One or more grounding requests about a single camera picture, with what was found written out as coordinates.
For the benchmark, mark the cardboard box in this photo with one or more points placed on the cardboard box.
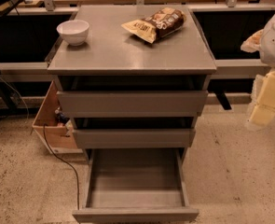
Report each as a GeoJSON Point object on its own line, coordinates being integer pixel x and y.
{"type": "Point", "coordinates": [55, 135]}

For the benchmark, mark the brown chip bag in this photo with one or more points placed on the brown chip bag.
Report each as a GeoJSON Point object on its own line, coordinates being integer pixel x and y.
{"type": "Point", "coordinates": [158, 25]}

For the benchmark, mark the grey top drawer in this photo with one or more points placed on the grey top drawer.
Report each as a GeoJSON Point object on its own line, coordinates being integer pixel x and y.
{"type": "Point", "coordinates": [131, 104]}

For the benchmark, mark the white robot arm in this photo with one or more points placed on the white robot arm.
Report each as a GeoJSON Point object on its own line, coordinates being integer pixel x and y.
{"type": "Point", "coordinates": [267, 56]}

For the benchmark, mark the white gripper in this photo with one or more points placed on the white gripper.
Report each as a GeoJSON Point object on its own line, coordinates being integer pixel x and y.
{"type": "Point", "coordinates": [264, 109]}

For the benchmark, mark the grey drawer cabinet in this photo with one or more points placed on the grey drawer cabinet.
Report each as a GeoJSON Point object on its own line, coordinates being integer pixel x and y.
{"type": "Point", "coordinates": [112, 59]}

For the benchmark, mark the grey middle drawer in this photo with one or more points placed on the grey middle drawer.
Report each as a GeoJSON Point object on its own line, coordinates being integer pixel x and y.
{"type": "Point", "coordinates": [141, 138]}

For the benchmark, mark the grey open bottom drawer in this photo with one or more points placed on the grey open bottom drawer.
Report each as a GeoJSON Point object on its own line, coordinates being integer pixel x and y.
{"type": "Point", "coordinates": [135, 185]}

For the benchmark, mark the white bowl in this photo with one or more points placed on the white bowl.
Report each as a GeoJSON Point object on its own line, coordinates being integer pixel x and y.
{"type": "Point", "coordinates": [73, 32]}

